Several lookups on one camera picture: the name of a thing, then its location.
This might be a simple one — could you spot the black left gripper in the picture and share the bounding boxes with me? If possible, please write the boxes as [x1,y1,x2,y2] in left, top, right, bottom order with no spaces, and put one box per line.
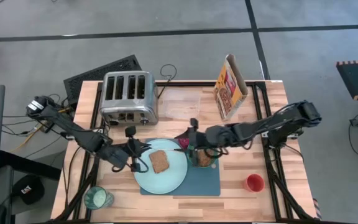
[125,125,152,174]

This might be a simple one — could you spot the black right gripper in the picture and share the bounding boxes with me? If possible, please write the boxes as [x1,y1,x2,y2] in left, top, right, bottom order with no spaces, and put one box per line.
[165,118,211,159]

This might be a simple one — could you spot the brown toast slice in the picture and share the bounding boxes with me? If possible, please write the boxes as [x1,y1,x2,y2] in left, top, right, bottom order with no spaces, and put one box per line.
[149,149,170,174]

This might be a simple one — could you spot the green bowl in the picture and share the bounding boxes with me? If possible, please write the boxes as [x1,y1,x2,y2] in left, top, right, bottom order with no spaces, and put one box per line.
[186,146,220,169]

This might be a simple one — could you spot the light blue plate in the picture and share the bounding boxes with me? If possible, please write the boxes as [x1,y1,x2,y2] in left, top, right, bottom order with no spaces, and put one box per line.
[133,138,188,195]

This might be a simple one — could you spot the yellow raisin bran cereal box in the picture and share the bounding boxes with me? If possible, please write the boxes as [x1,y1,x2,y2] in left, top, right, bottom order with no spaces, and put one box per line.
[213,54,249,121]

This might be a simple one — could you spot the brown cereal flakes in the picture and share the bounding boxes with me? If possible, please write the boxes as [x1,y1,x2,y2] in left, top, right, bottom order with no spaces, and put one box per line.
[196,149,213,167]

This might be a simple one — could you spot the clear plastic container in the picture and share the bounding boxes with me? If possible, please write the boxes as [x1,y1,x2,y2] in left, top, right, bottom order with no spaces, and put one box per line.
[162,88,202,121]

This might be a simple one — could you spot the blue placemat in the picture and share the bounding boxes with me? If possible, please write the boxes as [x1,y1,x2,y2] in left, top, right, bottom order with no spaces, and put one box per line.
[140,138,222,197]

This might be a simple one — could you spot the silver four-slot toaster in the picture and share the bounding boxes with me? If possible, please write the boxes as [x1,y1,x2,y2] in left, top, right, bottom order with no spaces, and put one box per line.
[99,70,160,126]

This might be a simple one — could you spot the green glass tumbler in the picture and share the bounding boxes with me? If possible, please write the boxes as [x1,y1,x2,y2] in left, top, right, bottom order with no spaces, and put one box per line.
[83,185,115,210]

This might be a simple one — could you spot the red cup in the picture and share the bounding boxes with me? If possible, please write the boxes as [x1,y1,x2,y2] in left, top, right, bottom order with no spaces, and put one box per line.
[244,173,265,193]

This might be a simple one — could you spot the black perforated panel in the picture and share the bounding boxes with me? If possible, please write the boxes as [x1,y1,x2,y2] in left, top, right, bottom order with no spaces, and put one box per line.
[63,54,142,105]

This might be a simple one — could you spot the black cap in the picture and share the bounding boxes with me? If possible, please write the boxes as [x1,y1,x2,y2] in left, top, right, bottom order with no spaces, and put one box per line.
[12,174,45,205]

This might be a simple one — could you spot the black aluminium table frame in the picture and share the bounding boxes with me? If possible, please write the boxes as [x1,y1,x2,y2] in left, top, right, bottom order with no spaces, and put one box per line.
[50,80,318,224]

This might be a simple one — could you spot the black toaster power cable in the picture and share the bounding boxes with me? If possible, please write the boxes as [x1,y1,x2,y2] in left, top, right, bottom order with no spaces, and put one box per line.
[157,63,178,99]

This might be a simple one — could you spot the yellow cable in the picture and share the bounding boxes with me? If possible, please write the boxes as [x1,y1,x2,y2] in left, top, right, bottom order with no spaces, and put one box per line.
[11,107,71,153]

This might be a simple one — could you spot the black cable bundle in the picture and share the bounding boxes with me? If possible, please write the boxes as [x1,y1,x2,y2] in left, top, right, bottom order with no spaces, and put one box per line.
[1,93,77,156]

